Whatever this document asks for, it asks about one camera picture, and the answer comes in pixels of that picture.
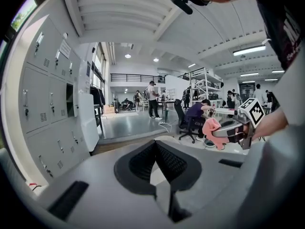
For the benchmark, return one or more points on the white table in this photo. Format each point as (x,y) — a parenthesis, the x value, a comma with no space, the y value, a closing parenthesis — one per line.
(226,111)

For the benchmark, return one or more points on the pink knitted cloth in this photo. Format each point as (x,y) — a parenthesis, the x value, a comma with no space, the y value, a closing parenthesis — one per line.
(210,130)

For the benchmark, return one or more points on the person's black printed shirt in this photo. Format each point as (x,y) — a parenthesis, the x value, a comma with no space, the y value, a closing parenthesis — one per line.
(281,27)

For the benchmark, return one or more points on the long ceiling light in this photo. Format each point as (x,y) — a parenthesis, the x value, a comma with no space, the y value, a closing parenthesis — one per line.
(249,50)
(249,74)

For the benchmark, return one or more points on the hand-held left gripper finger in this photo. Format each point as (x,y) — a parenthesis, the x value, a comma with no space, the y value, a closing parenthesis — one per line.
(140,168)

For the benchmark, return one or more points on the black head-worn camera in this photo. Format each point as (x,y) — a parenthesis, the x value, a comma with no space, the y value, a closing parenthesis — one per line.
(182,5)

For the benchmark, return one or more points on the grey metal lockers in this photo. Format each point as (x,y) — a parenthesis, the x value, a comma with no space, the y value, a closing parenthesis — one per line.
(45,99)

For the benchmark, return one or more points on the person's right forearm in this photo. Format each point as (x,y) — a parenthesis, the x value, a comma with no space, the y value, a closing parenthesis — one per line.
(271,123)

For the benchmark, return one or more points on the white power strip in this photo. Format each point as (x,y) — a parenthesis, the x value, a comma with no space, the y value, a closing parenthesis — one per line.
(164,125)

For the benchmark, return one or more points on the round ceiling downlight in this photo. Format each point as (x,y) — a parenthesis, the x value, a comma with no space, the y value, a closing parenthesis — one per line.
(155,59)
(127,55)

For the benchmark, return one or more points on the black balcony railing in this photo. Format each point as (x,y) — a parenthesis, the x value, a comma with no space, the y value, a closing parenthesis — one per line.
(133,77)

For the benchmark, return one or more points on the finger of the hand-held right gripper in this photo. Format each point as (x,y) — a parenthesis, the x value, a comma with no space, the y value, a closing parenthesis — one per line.
(181,168)

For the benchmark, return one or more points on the white shelf rack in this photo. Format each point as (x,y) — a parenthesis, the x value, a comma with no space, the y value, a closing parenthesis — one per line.
(205,87)

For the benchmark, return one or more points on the large black-framed window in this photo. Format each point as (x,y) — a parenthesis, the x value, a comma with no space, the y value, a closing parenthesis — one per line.
(23,14)

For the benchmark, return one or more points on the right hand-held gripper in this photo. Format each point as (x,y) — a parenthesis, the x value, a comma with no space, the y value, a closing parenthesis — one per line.
(255,111)

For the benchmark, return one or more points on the black office chair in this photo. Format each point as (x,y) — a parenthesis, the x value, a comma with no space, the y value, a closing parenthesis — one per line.
(182,120)

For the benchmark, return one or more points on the white tall cabinet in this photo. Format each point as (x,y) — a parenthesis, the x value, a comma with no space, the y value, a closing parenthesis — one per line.
(88,118)

